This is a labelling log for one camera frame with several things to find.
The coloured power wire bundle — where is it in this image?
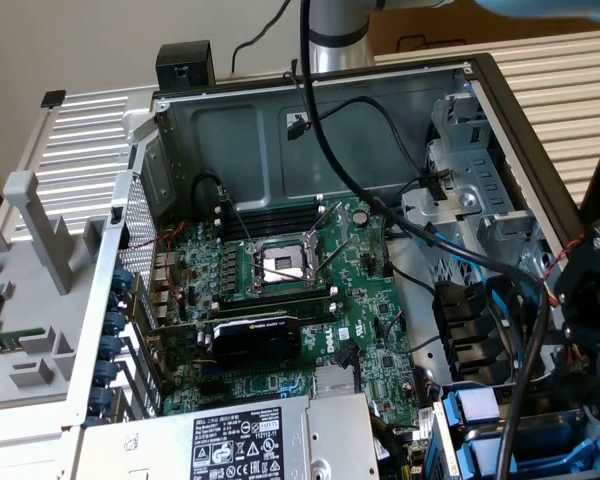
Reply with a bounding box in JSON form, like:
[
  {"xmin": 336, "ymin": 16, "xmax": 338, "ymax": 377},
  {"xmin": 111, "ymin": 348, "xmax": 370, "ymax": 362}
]
[{"xmin": 484, "ymin": 274, "xmax": 591, "ymax": 381}]

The blue SATA wire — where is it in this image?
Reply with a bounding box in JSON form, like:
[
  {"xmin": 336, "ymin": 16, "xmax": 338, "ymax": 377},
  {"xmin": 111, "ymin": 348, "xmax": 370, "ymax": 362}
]
[{"xmin": 414, "ymin": 224, "xmax": 514, "ymax": 331}]

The hard disk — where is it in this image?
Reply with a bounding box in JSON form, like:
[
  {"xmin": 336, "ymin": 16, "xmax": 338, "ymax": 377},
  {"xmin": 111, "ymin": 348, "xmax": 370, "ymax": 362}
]
[{"xmin": 439, "ymin": 384, "xmax": 600, "ymax": 444}]

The empty blue disk carrier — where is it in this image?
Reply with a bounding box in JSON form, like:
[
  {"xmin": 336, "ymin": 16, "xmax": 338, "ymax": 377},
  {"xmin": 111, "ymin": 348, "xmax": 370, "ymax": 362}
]
[{"xmin": 454, "ymin": 433, "xmax": 600, "ymax": 474}]

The black plastic card retainer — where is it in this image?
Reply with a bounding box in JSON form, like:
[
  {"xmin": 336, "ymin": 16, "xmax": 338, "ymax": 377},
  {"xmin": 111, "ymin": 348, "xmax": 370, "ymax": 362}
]
[{"xmin": 432, "ymin": 279, "xmax": 512, "ymax": 387}]

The hard drive in blue caddy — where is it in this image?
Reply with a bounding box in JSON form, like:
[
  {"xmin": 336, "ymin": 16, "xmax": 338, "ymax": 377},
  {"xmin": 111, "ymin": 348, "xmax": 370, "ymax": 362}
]
[{"xmin": 429, "ymin": 363, "xmax": 600, "ymax": 480}]

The green motherboard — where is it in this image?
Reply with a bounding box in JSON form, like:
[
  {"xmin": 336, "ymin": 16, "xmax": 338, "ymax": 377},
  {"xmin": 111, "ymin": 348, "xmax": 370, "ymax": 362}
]
[{"xmin": 149, "ymin": 194, "xmax": 444, "ymax": 439}]

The brown cardboard box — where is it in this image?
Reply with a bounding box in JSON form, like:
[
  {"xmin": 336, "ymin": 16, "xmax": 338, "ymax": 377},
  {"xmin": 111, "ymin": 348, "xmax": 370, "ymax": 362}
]
[{"xmin": 369, "ymin": 7, "xmax": 600, "ymax": 56}]

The steel socket cover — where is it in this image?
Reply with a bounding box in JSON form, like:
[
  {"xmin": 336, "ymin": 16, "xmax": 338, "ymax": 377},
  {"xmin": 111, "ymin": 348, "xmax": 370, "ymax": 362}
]
[{"xmin": 303, "ymin": 200, "xmax": 352, "ymax": 251}]

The silver chipset heatsink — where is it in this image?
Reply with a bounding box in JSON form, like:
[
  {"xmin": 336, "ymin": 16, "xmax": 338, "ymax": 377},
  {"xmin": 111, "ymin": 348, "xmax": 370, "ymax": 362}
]
[{"xmin": 313, "ymin": 366, "xmax": 356, "ymax": 400}]

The CPU socket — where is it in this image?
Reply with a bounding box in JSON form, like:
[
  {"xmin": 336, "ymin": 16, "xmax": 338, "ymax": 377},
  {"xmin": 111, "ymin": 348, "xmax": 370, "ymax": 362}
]
[{"xmin": 247, "ymin": 234, "xmax": 331, "ymax": 297}]

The thin steel locking lever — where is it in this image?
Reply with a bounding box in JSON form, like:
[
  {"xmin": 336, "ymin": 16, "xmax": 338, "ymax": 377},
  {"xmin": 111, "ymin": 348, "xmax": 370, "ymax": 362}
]
[
  {"xmin": 257, "ymin": 262, "xmax": 309, "ymax": 281},
  {"xmin": 218, "ymin": 185, "xmax": 257, "ymax": 251}
]

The black RAM slot bank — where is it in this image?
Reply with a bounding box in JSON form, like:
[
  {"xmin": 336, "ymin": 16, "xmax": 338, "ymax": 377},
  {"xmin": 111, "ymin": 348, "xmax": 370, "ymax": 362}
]
[
  {"xmin": 213, "ymin": 195, "xmax": 327, "ymax": 240},
  {"xmin": 210, "ymin": 285, "xmax": 339, "ymax": 325}
]

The black graphics card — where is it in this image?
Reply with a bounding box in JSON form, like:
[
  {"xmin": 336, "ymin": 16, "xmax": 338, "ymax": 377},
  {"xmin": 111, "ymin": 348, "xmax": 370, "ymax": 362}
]
[{"xmin": 147, "ymin": 310, "xmax": 305, "ymax": 374}]

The silver power supply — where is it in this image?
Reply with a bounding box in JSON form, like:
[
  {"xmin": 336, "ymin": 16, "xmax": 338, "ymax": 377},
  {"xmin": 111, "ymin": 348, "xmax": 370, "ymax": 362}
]
[{"xmin": 77, "ymin": 392, "xmax": 381, "ymax": 480}]

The open PC case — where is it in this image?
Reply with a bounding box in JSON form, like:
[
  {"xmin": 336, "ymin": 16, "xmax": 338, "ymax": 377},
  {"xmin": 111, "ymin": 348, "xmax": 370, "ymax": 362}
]
[{"xmin": 62, "ymin": 52, "xmax": 600, "ymax": 480}]

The black box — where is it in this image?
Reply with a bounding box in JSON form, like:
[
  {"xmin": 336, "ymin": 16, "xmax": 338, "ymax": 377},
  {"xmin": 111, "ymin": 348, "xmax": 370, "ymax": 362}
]
[{"xmin": 155, "ymin": 39, "xmax": 217, "ymax": 94}]

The grey parts rack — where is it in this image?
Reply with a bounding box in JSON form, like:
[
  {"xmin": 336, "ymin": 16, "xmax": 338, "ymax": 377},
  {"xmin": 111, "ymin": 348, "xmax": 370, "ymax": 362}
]
[{"xmin": 0, "ymin": 169, "xmax": 131, "ymax": 414}]

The black plastic end cap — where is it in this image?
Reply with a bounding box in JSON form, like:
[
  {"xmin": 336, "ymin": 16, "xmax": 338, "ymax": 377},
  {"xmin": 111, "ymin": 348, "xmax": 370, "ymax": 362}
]
[{"xmin": 39, "ymin": 89, "xmax": 68, "ymax": 109}]

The green RAM stick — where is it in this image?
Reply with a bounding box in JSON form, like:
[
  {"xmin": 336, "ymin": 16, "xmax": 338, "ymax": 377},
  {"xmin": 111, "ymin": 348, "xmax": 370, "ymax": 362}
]
[{"xmin": 0, "ymin": 327, "xmax": 47, "ymax": 357}]

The red black twisted wire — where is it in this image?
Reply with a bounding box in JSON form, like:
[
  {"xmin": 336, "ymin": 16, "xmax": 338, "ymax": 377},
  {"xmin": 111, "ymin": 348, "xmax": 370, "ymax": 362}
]
[{"xmin": 542, "ymin": 238, "xmax": 586, "ymax": 296}]

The yellow black wire bundle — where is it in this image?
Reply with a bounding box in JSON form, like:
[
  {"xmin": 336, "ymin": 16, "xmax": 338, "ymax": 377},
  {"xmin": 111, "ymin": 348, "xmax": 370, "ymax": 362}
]
[{"xmin": 369, "ymin": 414, "xmax": 416, "ymax": 480}]

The black SATA wire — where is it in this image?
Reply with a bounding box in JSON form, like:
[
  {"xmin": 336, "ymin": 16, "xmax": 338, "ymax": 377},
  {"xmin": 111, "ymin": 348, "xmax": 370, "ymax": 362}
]
[{"xmin": 333, "ymin": 337, "xmax": 360, "ymax": 396}]

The black connector power wire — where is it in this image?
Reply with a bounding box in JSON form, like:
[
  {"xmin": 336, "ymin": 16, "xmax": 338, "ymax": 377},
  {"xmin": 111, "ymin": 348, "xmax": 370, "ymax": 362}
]
[{"xmin": 285, "ymin": 95, "xmax": 452, "ymax": 187}]

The thin black red wire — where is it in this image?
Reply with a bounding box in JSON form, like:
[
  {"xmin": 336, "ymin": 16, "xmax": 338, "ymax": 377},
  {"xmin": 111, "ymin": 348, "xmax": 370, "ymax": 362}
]
[{"xmin": 282, "ymin": 58, "xmax": 314, "ymax": 129}]

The thin black looped wire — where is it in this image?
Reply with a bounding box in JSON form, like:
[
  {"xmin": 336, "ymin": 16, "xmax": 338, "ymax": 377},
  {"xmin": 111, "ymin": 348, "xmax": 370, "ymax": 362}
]
[{"xmin": 192, "ymin": 172, "xmax": 231, "ymax": 207}]

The thin black cable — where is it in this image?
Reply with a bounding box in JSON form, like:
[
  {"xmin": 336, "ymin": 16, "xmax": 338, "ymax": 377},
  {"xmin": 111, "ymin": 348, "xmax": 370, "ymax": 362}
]
[{"xmin": 231, "ymin": 0, "xmax": 294, "ymax": 76}]

